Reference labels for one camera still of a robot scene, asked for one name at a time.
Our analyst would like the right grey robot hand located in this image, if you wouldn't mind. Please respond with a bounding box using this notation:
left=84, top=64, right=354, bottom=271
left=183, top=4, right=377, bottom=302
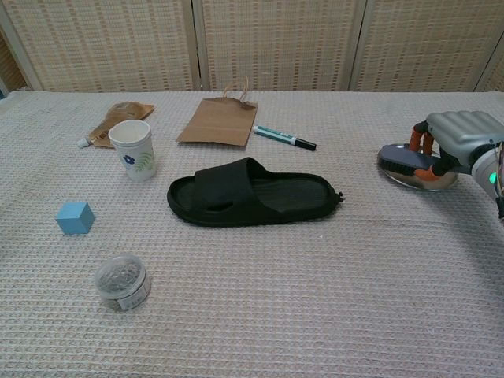
left=409, top=111, right=504, bottom=182

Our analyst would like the black slipper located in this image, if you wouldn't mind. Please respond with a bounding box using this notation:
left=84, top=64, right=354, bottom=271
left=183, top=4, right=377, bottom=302
left=166, top=157, right=347, bottom=228

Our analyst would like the round steel plate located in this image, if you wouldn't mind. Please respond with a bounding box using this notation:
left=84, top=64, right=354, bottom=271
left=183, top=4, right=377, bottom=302
left=380, top=144, right=461, bottom=193

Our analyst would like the green white marker pen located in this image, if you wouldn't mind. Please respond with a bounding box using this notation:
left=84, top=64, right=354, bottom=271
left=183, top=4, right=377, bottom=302
left=252, top=124, right=317, bottom=152

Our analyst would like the bamboo folding screen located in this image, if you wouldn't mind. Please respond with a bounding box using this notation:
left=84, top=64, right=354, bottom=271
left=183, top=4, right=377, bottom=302
left=0, top=0, right=504, bottom=94

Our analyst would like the brown paper bag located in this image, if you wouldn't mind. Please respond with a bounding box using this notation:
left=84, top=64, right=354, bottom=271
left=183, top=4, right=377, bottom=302
left=175, top=76, right=259, bottom=149

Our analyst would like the beige woven tablecloth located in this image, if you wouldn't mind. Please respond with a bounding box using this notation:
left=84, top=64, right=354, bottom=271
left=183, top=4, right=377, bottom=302
left=0, top=90, right=504, bottom=378

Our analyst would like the white floral paper cup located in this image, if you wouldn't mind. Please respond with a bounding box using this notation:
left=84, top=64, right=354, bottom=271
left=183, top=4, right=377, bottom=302
left=108, top=119, right=156, bottom=183

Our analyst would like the brown spouted snack pouch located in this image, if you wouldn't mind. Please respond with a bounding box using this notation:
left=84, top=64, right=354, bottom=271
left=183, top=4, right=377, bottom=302
left=76, top=101, right=155, bottom=151

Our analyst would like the clear round clip container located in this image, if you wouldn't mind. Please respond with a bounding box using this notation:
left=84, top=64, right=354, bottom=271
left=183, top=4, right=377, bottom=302
left=94, top=254, right=153, bottom=313

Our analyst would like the light blue cube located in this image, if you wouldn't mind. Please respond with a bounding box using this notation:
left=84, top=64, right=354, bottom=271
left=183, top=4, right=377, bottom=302
left=54, top=201, right=97, bottom=237

